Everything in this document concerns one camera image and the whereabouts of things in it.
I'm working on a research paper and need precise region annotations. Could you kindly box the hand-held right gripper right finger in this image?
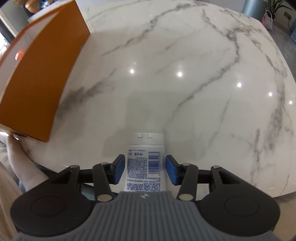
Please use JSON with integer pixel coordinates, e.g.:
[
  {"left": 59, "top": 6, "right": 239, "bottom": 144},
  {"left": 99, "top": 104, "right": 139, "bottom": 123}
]
[{"left": 165, "top": 154, "right": 242, "bottom": 201}]

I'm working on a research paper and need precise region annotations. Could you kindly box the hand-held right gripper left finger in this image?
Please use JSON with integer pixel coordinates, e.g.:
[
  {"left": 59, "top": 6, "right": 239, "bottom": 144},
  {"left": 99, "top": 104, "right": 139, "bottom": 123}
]
[{"left": 49, "top": 154, "right": 125, "bottom": 202}]

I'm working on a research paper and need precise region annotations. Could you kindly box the white tube with blue print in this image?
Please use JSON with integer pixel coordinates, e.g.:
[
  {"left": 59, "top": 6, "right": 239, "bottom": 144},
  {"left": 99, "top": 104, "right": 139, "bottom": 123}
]
[{"left": 124, "top": 132, "right": 165, "bottom": 192}]

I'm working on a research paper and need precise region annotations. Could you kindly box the orange cardboard box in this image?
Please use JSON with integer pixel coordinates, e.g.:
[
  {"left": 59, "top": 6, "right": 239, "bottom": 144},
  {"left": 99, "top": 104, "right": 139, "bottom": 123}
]
[{"left": 0, "top": 0, "right": 91, "bottom": 142}]

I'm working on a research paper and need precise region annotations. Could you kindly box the white sock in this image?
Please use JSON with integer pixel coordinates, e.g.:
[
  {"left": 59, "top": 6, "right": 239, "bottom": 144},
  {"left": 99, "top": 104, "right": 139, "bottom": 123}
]
[{"left": 6, "top": 136, "right": 49, "bottom": 192}]

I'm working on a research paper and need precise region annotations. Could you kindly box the woven bag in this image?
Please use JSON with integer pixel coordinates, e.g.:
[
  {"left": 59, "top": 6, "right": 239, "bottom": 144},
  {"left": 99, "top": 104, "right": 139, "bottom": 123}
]
[{"left": 262, "top": 10, "right": 274, "bottom": 30}]

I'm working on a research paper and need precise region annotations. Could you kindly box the grey trash bin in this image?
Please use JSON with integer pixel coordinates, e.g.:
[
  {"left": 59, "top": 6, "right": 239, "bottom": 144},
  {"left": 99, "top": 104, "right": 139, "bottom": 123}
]
[{"left": 242, "top": 0, "right": 271, "bottom": 19}]

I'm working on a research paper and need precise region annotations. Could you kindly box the gold vase with dried flowers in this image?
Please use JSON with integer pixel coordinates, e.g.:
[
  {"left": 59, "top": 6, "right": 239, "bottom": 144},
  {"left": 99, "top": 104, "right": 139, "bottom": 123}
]
[{"left": 25, "top": 0, "right": 42, "bottom": 13}]

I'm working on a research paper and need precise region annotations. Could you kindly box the long-leaf potted plant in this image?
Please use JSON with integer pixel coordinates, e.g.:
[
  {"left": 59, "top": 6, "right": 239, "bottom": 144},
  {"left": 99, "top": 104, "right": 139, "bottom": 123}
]
[{"left": 266, "top": 0, "right": 292, "bottom": 15}]

